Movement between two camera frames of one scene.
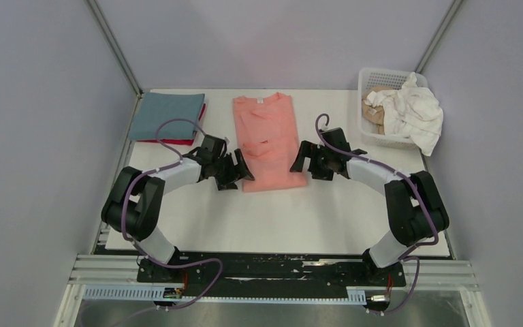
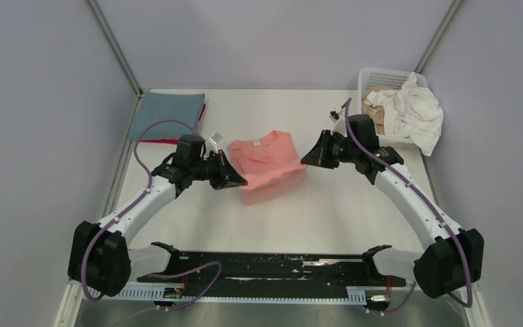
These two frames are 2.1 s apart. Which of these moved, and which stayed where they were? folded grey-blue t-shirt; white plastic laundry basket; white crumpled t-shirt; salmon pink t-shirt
Moved: salmon pink t-shirt
Stayed: folded grey-blue t-shirt; white plastic laundry basket; white crumpled t-shirt
